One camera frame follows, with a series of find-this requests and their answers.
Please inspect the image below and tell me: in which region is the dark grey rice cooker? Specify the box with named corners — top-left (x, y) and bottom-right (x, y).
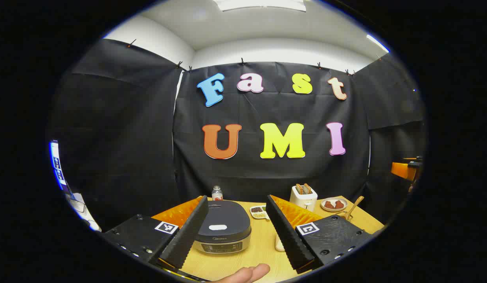
top-left (191, 200), bottom-right (252, 254)

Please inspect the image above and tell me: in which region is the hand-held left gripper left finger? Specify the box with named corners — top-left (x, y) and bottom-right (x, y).
top-left (103, 195), bottom-right (209, 272)

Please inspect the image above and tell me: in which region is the computer monitor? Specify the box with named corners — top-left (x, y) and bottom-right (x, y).
top-left (50, 140), bottom-right (71, 191)

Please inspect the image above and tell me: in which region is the ceiling light panel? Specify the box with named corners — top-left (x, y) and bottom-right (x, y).
top-left (212, 0), bottom-right (307, 12)

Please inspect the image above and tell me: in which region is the white divided bean dish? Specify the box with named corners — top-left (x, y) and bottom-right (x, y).
top-left (250, 205), bottom-right (270, 221)

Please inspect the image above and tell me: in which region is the black backdrop cloth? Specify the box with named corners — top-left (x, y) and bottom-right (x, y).
top-left (51, 38), bottom-right (426, 232)

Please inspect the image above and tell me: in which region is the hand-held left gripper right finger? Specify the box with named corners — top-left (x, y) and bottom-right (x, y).
top-left (266, 195), bottom-right (373, 274)

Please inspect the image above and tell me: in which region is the white toaster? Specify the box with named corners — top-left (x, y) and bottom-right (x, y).
top-left (289, 185), bottom-right (318, 213)

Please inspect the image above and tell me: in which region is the wooden spoon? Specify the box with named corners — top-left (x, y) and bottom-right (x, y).
top-left (344, 196), bottom-right (365, 221)

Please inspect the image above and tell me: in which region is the white round plate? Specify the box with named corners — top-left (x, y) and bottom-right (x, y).
top-left (321, 197), bottom-right (349, 213)

